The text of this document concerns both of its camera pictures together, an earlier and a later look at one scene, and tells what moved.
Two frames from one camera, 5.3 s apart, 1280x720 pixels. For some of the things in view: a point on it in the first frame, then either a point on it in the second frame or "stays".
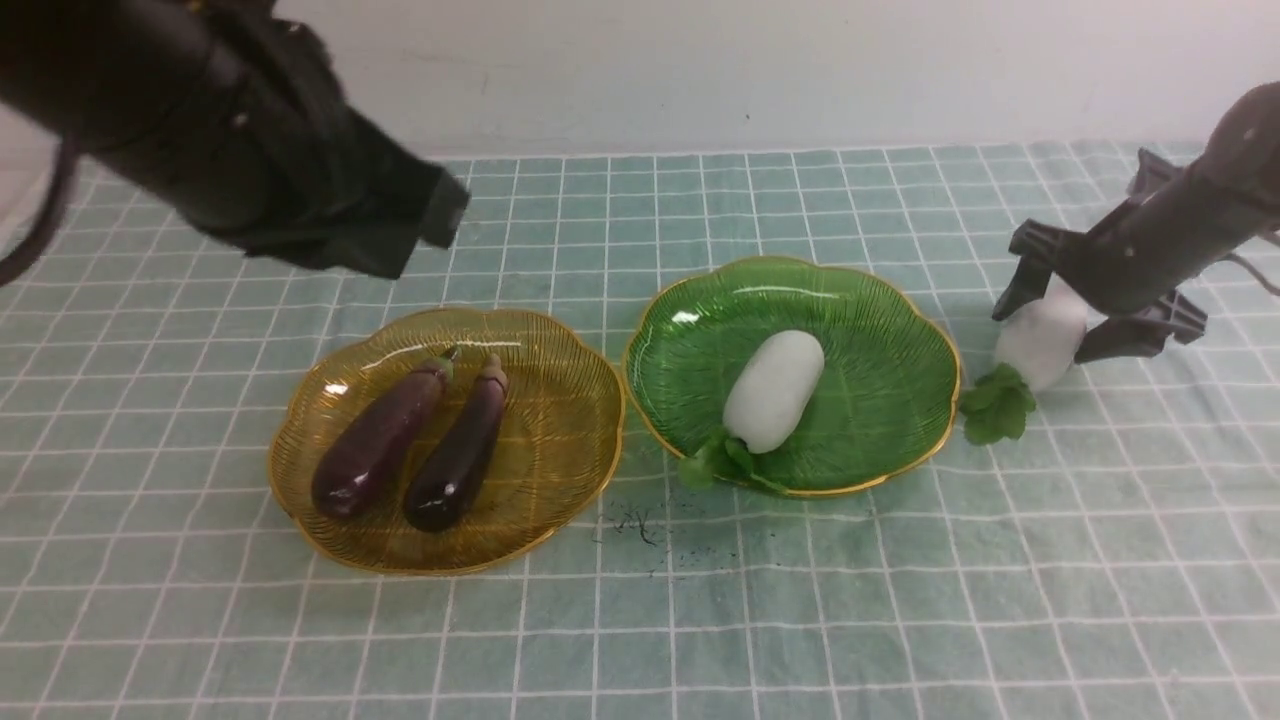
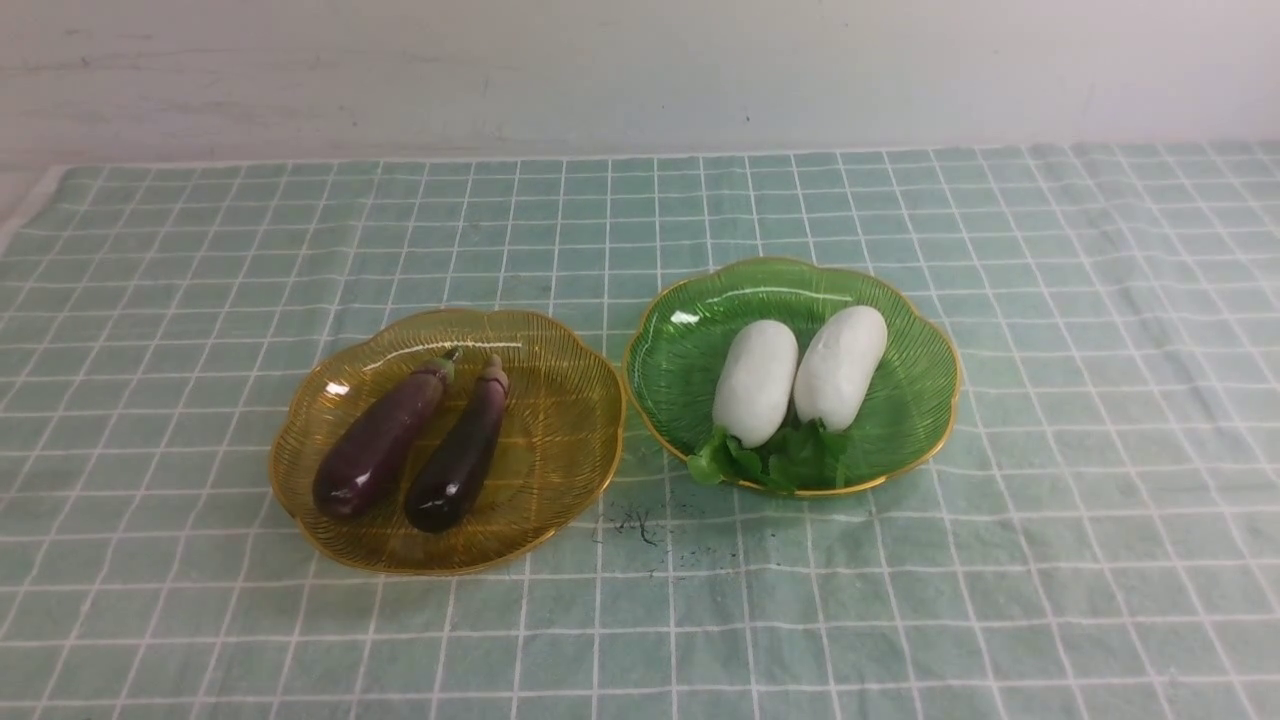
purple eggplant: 446,479 stays
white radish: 1037,346 → 839,366
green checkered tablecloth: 1118,561 stays
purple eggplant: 381,436 stays
